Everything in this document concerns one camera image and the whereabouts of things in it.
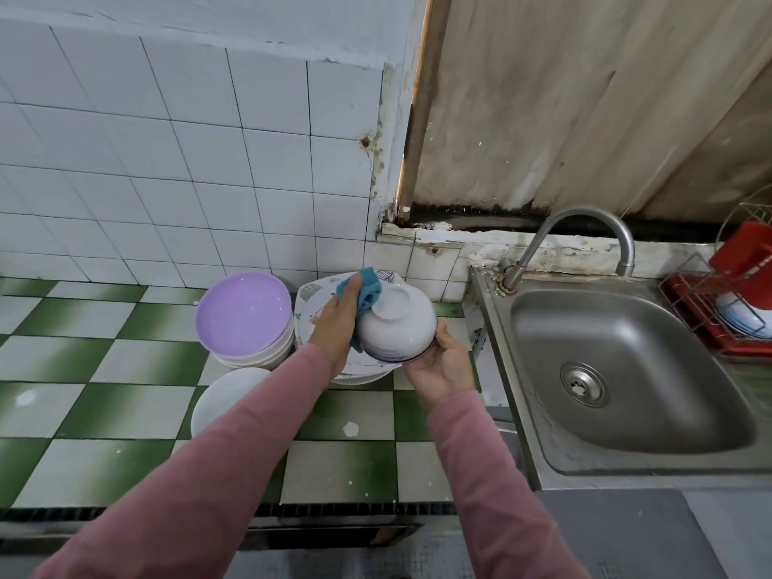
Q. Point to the purple plastic bowl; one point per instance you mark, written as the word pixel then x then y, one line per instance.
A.
pixel 244 313

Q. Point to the person's left hand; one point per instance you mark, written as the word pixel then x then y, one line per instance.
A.
pixel 332 325

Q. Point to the blue cleaning cloth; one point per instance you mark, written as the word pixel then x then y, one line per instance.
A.
pixel 366 287

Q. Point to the stack of floral plates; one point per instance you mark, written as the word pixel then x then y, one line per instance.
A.
pixel 368 370

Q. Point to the green checkered tile countertop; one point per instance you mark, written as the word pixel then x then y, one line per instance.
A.
pixel 121 410

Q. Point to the weathered wooden board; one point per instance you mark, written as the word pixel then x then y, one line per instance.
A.
pixel 579 90

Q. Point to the chrome faucet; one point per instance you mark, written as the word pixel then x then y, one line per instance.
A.
pixel 567 223

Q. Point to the person's right forearm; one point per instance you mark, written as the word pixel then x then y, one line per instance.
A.
pixel 507 500

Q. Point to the person's left forearm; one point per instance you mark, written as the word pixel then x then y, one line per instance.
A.
pixel 193 488

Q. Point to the stainless steel sink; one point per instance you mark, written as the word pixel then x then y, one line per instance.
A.
pixel 639 368

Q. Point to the red plastic cutlery cup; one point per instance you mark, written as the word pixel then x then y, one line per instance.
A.
pixel 748 259

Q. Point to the person's right hand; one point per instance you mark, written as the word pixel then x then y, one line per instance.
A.
pixel 440 370

